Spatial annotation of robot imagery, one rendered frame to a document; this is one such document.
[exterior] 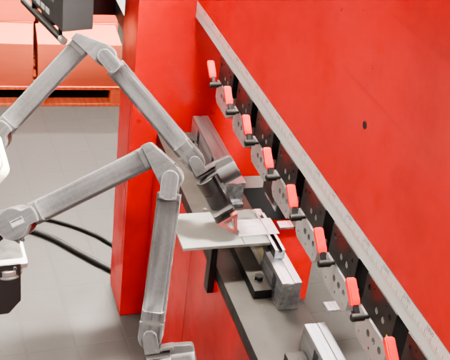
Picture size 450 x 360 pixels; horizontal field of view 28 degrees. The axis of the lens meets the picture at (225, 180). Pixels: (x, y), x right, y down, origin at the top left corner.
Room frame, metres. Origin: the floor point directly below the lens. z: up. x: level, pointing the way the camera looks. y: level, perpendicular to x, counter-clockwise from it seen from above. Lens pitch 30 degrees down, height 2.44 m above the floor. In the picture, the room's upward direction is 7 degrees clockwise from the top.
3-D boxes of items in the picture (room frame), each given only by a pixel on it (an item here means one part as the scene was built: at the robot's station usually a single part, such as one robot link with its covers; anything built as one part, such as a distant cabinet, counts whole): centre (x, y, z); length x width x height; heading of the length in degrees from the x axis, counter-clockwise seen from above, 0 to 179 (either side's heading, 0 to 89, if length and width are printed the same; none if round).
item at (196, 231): (2.23, 0.00, 1.00); 0.26 x 0.18 x 0.01; 109
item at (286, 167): (2.12, -0.20, 1.26); 0.15 x 0.09 x 0.17; 19
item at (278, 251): (2.25, -0.15, 0.99); 0.20 x 0.03 x 0.03; 19
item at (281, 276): (2.23, -0.16, 0.92); 0.39 x 0.06 x 0.10; 19
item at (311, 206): (1.93, -0.26, 1.26); 0.15 x 0.09 x 0.17; 19
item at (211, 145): (2.80, 0.04, 0.92); 0.50 x 0.06 x 0.10; 19
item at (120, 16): (3.42, 0.54, 1.18); 0.40 x 0.24 x 0.07; 19
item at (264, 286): (2.22, -0.10, 0.89); 0.30 x 0.05 x 0.03; 19
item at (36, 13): (3.28, 0.78, 1.20); 0.45 x 0.03 x 0.08; 33
